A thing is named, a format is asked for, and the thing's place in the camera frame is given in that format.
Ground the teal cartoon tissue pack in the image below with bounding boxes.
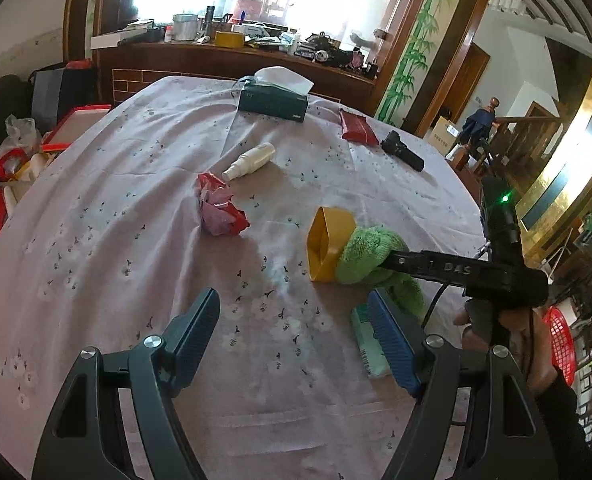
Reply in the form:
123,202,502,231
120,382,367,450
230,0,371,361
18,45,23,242
351,304,391,379

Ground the green fluffy cloth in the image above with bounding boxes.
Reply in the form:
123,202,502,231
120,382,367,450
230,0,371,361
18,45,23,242
335,226,426,318

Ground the yellow tape roll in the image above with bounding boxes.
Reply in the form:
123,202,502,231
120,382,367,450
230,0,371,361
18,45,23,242
307,207,357,283

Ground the red plastic mesh basket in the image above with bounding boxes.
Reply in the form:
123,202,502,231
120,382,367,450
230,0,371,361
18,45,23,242
543,306,576,386

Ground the gold black pillar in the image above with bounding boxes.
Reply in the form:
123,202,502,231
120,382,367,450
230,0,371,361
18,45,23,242
516,78,592,266

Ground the wooden staircase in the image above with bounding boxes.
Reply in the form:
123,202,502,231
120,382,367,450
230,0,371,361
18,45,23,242
448,116,566,204

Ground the crumpled red pink wrapper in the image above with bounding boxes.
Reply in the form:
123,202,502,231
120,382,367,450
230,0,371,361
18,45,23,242
197,172,250,236

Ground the brown cardboard box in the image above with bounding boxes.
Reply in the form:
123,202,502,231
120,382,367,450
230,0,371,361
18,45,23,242
424,116,460,156

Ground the dark blue jacket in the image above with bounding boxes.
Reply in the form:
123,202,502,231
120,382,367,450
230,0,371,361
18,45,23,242
458,107,496,146

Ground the black handheld device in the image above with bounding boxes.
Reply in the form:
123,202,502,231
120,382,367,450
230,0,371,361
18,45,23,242
381,130,424,172

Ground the white spray bottle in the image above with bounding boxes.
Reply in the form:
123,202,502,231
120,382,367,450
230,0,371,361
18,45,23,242
222,143,275,182

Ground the dark red snack packet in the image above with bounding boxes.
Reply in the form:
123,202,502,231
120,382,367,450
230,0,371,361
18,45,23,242
339,110,379,146

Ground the brown wooden door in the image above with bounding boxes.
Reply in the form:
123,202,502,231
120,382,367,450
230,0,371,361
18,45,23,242
439,44,490,124

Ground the green tissue box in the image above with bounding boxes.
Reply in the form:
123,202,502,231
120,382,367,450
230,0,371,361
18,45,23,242
237,66,314,122

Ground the wooden sideboard counter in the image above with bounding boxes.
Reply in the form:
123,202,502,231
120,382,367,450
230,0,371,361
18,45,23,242
93,42,376,115

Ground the bamboo painted panel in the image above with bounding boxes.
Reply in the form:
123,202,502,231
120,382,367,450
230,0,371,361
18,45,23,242
375,0,458,127

